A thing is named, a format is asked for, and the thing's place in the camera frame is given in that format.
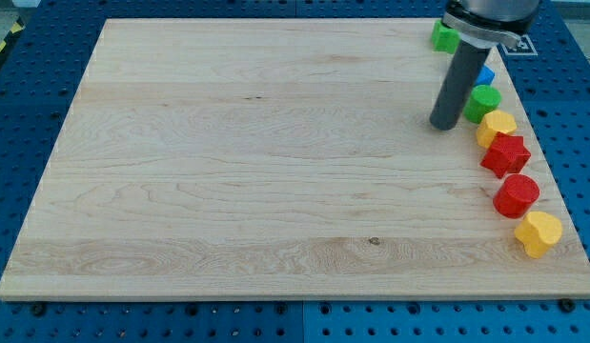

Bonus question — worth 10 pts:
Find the yellow black hazard tape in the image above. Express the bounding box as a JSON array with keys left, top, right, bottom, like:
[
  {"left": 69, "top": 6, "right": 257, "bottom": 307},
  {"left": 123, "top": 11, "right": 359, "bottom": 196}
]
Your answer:
[{"left": 0, "top": 17, "right": 25, "bottom": 64}]

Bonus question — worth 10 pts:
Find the light wooden board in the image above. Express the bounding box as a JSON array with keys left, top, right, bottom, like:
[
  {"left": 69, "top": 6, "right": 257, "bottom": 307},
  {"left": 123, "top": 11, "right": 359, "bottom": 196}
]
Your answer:
[{"left": 0, "top": 19, "right": 590, "bottom": 302}]

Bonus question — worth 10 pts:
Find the red star block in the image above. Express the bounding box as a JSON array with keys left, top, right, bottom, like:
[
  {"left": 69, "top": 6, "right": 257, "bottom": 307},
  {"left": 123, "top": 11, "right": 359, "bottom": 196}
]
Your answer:
[{"left": 480, "top": 132, "right": 531, "bottom": 179}]

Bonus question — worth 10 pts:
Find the blue block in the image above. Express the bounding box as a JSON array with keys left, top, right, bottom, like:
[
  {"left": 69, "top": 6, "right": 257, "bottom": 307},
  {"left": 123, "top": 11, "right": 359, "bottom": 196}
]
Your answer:
[{"left": 475, "top": 65, "right": 496, "bottom": 86}]

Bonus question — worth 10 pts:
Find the yellow heart block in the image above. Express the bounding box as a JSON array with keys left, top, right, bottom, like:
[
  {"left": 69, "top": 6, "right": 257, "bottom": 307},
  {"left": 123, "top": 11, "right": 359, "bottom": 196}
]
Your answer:
[{"left": 514, "top": 211, "right": 563, "bottom": 258}]

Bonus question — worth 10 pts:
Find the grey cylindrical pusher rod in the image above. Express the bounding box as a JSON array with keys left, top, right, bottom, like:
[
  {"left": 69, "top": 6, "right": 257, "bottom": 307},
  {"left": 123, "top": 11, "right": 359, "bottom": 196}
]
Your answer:
[{"left": 429, "top": 41, "right": 491, "bottom": 131}]

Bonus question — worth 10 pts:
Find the fiducial marker tag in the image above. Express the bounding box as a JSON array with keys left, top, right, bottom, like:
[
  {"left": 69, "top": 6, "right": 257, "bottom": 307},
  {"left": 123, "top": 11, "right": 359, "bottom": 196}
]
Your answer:
[{"left": 499, "top": 34, "right": 538, "bottom": 56}]

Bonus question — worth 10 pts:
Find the yellow hexagon block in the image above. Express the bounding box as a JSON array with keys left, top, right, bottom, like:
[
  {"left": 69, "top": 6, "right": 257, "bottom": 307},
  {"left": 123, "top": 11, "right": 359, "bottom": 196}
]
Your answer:
[{"left": 476, "top": 110, "right": 518, "bottom": 149}]

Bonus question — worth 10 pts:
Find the green cylinder block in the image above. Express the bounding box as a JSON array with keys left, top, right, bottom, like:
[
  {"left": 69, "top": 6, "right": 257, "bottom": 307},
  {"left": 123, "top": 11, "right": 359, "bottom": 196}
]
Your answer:
[{"left": 463, "top": 85, "right": 501, "bottom": 124}]

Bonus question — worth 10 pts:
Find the red cylinder block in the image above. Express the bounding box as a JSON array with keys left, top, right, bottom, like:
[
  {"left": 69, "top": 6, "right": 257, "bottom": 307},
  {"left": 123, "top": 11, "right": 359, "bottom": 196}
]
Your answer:
[{"left": 493, "top": 174, "right": 540, "bottom": 218}]

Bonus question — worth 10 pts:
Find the green star block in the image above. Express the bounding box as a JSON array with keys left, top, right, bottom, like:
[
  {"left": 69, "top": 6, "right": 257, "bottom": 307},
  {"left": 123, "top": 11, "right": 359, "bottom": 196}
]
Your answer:
[{"left": 431, "top": 19, "right": 460, "bottom": 54}]

